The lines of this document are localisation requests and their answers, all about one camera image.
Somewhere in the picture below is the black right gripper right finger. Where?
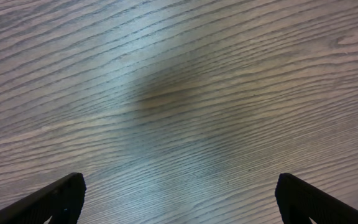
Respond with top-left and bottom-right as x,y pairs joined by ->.
275,173 -> 358,224

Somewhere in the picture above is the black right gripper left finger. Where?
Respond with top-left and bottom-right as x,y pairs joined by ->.
0,172 -> 86,224

